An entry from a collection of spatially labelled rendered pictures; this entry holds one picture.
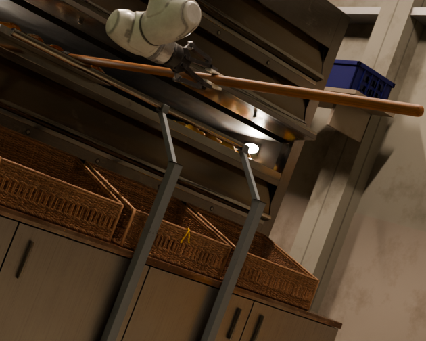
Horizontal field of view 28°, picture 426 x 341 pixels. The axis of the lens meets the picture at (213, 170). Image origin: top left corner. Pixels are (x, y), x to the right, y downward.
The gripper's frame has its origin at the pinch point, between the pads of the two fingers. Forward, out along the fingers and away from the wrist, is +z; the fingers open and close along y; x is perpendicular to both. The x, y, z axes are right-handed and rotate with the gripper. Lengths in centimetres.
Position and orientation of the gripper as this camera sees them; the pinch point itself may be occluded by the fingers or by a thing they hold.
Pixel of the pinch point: (214, 78)
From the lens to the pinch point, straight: 265.2
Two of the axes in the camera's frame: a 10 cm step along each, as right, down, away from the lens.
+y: -3.6, 9.3, -0.8
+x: 6.2, 1.8, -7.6
